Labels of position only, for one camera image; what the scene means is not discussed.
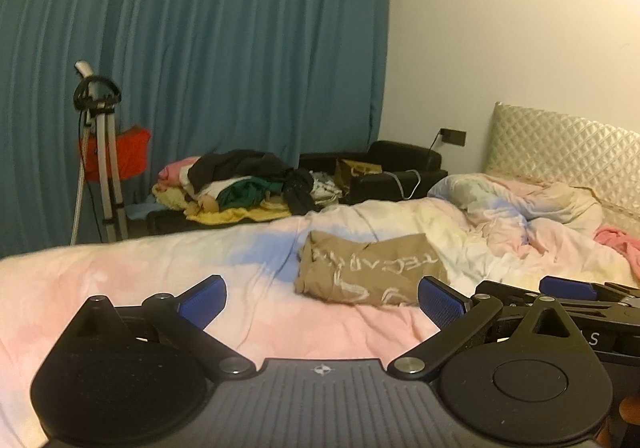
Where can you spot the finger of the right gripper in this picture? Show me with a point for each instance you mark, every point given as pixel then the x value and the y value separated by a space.
pixel 579 290
pixel 507 295

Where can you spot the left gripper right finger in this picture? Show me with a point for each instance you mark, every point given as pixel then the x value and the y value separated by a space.
pixel 463 324

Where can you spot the red cloth on stand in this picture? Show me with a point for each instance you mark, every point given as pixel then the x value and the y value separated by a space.
pixel 131 151

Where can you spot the black wall socket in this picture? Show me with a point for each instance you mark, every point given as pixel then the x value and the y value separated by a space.
pixel 452 137

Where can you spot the pile of mixed clothes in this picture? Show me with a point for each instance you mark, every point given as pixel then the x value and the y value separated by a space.
pixel 243 186

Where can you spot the teal blue curtain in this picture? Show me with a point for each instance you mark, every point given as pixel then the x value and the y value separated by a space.
pixel 284 76

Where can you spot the brown paper bag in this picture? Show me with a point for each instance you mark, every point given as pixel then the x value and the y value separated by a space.
pixel 348 170

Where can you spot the pink garment on bed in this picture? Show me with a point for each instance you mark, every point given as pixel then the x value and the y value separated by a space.
pixel 623 243

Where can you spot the black sofa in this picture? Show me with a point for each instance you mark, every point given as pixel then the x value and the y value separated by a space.
pixel 408 171

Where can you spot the silver garment steamer stand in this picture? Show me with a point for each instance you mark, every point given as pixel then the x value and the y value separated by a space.
pixel 95 99

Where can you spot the pastel pillow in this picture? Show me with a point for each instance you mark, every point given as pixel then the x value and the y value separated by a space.
pixel 474 192

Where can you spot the tan printed t-shirt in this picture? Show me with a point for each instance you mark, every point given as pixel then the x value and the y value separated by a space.
pixel 336 270

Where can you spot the pastel tie-dye duvet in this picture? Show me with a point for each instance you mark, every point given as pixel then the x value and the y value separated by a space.
pixel 479 226

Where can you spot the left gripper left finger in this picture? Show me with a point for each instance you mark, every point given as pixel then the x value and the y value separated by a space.
pixel 182 320

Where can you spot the quilted beige headboard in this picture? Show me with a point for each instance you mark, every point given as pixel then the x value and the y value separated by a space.
pixel 535 145

